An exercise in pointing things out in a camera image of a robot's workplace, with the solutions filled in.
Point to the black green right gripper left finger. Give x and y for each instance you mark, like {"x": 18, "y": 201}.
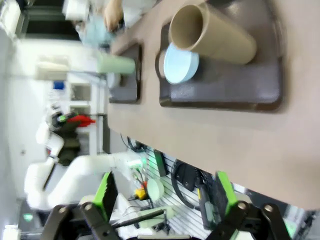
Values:
{"x": 106, "y": 195}

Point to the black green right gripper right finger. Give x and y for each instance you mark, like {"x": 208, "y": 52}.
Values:
{"x": 226, "y": 197}

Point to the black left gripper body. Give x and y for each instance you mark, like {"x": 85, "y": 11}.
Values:
{"x": 56, "y": 122}

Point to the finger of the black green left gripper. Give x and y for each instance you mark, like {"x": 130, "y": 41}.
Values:
{"x": 62, "y": 118}

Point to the tall pale green cup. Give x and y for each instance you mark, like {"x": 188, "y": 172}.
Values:
{"x": 115, "y": 63}

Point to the teal cloth mat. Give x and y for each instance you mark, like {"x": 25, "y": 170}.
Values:
{"x": 96, "y": 32}

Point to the light blue bowl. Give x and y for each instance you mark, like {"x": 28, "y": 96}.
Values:
{"x": 178, "y": 65}

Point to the tall brown cup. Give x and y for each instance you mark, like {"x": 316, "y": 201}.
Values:
{"x": 220, "y": 42}

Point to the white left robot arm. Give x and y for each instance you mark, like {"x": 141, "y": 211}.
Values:
{"x": 85, "y": 167}

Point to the dark brown tray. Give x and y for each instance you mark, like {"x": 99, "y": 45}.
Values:
{"x": 225, "y": 85}
{"x": 128, "y": 90}

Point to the person right hand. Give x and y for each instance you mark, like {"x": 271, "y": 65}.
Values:
{"x": 113, "y": 17}

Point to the red cloth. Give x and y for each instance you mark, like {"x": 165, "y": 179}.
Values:
{"x": 82, "y": 121}

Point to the black tool with yellow label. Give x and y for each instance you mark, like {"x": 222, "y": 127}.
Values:
{"x": 206, "y": 212}

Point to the blue box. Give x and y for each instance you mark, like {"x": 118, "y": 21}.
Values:
{"x": 59, "y": 85}

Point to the yellow red emergency stop button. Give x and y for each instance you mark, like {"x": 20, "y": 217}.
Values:
{"x": 140, "y": 193}

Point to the thin black rod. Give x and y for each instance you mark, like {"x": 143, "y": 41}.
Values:
{"x": 140, "y": 218}

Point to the black power adapter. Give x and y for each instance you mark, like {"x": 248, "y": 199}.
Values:
{"x": 187, "y": 177}

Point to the pale green round object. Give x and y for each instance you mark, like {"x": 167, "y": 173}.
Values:
{"x": 155, "y": 190}

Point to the person in white t-shirt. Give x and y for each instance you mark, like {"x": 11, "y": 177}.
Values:
{"x": 136, "y": 12}

